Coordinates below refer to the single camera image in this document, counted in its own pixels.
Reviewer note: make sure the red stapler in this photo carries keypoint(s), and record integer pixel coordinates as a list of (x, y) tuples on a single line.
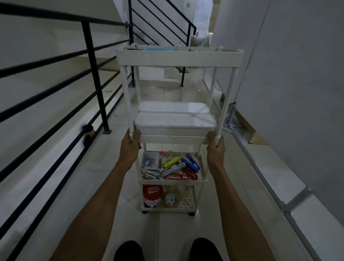
[(174, 177)]

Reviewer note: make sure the red utility knife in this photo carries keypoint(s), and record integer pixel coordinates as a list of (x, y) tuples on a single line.
[(192, 176)]

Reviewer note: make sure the person's right hand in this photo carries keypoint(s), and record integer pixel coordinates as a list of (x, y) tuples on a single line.
[(216, 156)]

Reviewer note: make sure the person's left hand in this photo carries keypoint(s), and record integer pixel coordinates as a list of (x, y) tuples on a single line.
[(130, 150)]

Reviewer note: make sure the yellow stapler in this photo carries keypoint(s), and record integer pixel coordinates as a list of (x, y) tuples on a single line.
[(170, 162)]

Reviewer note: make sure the person's left forearm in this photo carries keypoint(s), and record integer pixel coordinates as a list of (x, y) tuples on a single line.
[(99, 215)]

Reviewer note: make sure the white tiled staircase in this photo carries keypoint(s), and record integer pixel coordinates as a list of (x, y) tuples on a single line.
[(153, 35)]

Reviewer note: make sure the black metal railing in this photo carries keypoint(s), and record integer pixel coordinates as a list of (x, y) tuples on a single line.
[(92, 80)]

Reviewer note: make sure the long white plastic box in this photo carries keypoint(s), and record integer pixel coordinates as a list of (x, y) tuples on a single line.
[(174, 125)]

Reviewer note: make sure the dark brown round object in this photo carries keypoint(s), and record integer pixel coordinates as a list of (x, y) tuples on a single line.
[(88, 134)]

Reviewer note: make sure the grey metal stand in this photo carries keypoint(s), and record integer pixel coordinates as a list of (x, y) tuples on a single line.
[(268, 185)]

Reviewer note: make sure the clear green utility knife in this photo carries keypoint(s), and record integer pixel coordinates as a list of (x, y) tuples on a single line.
[(172, 170)]

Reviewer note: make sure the clear bag of pens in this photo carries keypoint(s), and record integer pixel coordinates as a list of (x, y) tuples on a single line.
[(149, 161)]

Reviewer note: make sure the red blue tissue packet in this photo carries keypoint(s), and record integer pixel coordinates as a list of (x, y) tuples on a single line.
[(158, 49)]

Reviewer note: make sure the blue stapler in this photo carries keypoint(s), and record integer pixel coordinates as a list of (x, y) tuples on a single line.
[(192, 165)]

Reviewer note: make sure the black stair railing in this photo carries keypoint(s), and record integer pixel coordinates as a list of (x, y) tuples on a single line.
[(131, 40)]

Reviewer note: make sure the red lidded round can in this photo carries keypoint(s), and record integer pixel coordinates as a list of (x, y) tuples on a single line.
[(153, 192)]

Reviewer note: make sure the white small cart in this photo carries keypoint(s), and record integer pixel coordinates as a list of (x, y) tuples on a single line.
[(180, 59)]

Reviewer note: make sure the white rectangular container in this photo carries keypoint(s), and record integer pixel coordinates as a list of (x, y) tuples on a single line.
[(174, 107)]

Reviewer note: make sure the person's right forearm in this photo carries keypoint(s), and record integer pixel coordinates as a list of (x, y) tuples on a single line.
[(239, 215)]

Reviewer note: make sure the person's black trousers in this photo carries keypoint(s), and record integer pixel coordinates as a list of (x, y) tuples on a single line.
[(126, 252)]

